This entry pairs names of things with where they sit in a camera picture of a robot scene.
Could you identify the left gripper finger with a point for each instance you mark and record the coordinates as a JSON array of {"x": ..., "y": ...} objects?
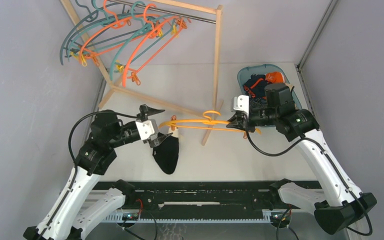
[
  {"x": 157, "y": 139},
  {"x": 145, "y": 111}
]

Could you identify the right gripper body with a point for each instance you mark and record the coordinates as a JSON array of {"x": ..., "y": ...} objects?
[{"x": 251, "y": 127}]

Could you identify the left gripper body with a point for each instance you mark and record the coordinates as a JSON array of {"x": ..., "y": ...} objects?
[{"x": 145, "y": 141}]

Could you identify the black white-banded underwear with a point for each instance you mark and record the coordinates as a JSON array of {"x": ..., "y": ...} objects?
[{"x": 166, "y": 155}]

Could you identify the navy orange-trimmed underwear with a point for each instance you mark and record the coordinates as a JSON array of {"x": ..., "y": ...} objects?
[{"x": 254, "y": 87}]

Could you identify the yellow hanger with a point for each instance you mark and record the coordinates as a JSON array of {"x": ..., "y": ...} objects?
[{"x": 206, "y": 122}]

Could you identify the teal hanger with clips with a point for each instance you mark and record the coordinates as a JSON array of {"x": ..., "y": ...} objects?
[{"x": 116, "y": 65}]

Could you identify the orange hanger with clips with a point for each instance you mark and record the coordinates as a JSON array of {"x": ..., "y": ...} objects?
[{"x": 154, "y": 28}]

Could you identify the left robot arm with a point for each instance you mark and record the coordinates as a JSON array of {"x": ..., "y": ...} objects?
[{"x": 66, "y": 220}]

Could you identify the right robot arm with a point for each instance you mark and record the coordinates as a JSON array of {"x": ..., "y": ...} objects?
[{"x": 342, "y": 202}]

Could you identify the orange underwear in basket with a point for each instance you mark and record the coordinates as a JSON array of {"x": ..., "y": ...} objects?
[{"x": 275, "y": 77}]

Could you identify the dark teal empty hanger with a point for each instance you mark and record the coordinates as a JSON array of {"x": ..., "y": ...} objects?
[{"x": 120, "y": 7}]

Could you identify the teal plastic basket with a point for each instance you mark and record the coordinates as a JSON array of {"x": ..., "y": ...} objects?
[{"x": 245, "y": 76}]

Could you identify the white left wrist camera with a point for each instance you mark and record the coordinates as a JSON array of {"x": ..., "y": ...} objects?
[{"x": 146, "y": 128}]

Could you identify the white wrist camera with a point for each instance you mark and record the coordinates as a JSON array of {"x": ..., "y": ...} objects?
[
  {"x": 241, "y": 103},
  {"x": 146, "y": 128}
]

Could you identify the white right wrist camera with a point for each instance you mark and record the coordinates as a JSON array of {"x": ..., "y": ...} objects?
[{"x": 241, "y": 103}]

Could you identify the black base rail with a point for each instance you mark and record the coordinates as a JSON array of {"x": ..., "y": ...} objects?
[{"x": 200, "y": 202}]

